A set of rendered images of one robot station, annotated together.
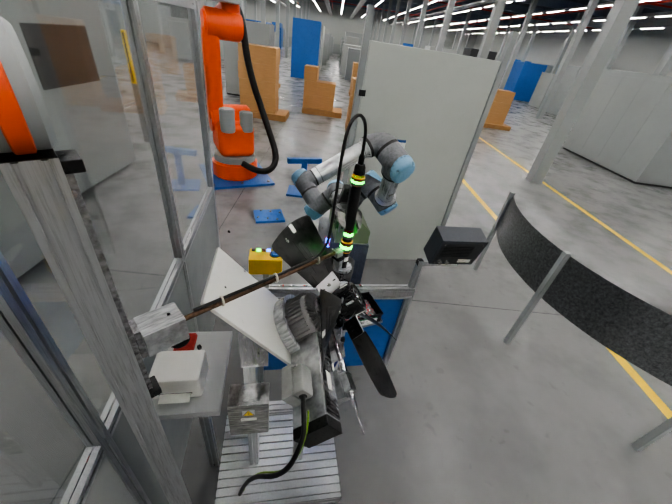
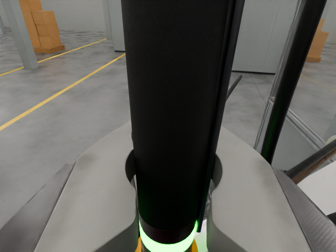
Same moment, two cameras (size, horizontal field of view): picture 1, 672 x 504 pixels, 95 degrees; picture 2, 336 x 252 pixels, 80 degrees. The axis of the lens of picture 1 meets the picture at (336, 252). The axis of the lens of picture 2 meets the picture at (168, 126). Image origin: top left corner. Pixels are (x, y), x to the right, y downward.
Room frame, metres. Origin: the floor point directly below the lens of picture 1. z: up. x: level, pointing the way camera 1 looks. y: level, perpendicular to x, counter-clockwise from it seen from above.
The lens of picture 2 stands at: (1.00, -0.02, 1.55)
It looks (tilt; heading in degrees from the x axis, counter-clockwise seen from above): 31 degrees down; 194
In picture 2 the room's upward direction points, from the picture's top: 1 degrees clockwise
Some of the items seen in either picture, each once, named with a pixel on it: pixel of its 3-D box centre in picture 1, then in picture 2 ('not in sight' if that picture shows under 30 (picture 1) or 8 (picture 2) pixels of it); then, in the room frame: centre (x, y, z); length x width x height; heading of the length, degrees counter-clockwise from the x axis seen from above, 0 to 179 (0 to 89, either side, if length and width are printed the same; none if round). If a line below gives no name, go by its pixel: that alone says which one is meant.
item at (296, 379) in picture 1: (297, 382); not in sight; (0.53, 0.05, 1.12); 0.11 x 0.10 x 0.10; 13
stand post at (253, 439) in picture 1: (252, 407); not in sight; (0.72, 0.26, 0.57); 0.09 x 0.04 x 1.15; 13
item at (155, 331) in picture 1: (159, 329); not in sight; (0.46, 0.38, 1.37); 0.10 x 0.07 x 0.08; 138
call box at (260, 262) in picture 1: (265, 262); not in sight; (1.21, 0.34, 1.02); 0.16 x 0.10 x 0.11; 103
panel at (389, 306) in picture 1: (330, 335); not in sight; (1.30, -0.05, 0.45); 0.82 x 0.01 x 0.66; 103
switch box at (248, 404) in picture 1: (249, 409); not in sight; (0.63, 0.24, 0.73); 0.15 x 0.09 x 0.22; 103
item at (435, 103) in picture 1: (407, 164); not in sight; (2.90, -0.54, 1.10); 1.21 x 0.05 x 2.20; 103
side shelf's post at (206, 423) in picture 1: (206, 424); not in sight; (0.69, 0.48, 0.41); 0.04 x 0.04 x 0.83; 13
